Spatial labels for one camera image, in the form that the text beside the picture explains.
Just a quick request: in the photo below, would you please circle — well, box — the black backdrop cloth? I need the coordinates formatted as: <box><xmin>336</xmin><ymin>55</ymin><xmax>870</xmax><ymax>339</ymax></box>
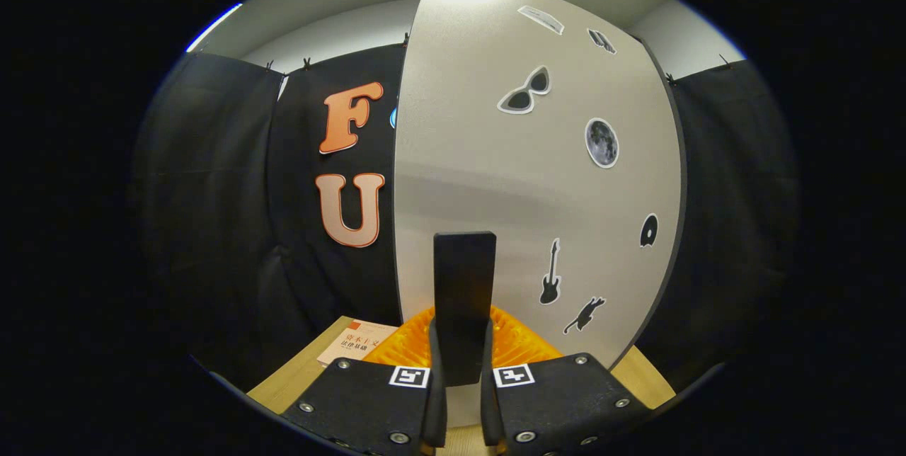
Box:
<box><xmin>131</xmin><ymin>38</ymin><xmax>801</xmax><ymax>393</ymax></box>

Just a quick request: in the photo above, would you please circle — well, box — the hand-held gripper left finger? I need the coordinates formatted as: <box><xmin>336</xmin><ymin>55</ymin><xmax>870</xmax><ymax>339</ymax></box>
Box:
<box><xmin>282</xmin><ymin>306</ymin><xmax>448</xmax><ymax>456</ymax></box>

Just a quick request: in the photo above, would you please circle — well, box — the beige shoe cabinet door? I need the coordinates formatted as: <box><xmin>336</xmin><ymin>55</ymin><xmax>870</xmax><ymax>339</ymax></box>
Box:
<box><xmin>393</xmin><ymin>0</ymin><xmax>688</xmax><ymax>428</ymax></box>

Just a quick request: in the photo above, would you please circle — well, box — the beige book with orange corner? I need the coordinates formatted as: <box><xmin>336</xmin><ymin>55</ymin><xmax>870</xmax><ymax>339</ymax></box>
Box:
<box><xmin>317</xmin><ymin>319</ymin><xmax>398</xmax><ymax>368</ymax></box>

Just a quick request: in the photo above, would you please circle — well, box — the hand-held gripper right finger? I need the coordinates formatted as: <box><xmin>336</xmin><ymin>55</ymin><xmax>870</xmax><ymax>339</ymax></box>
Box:
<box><xmin>481</xmin><ymin>306</ymin><xmax>652</xmax><ymax>456</ymax></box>

